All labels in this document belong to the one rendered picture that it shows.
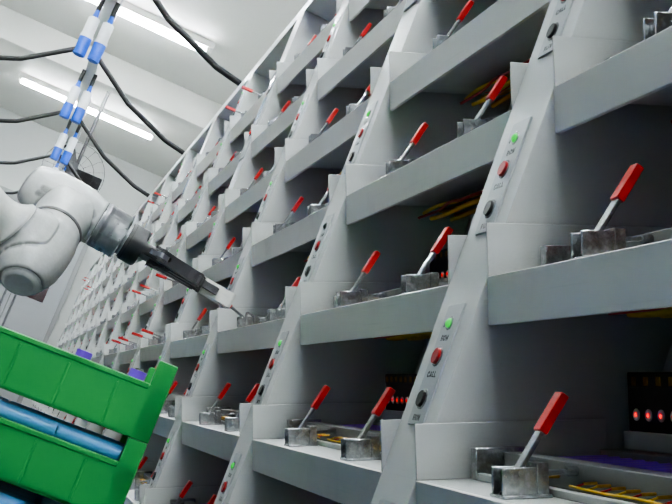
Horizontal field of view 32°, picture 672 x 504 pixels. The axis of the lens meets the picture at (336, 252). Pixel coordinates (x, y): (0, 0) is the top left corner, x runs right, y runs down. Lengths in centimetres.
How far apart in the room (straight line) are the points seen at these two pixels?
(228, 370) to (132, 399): 128
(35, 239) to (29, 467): 94
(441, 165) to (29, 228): 89
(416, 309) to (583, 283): 37
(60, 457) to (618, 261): 57
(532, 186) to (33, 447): 54
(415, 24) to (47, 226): 73
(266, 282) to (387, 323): 112
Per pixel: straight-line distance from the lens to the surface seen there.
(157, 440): 311
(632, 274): 85
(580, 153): 113
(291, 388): 173
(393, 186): 156
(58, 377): 115
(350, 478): 124
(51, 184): 218
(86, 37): 576
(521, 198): 110
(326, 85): 247
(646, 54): 99
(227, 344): 231
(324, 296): 175
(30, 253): 204
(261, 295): 245
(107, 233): 218
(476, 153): 130
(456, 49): 158
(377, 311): 138
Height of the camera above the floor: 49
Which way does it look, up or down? 12 degrees up
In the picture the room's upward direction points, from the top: 21 degrees clockwise
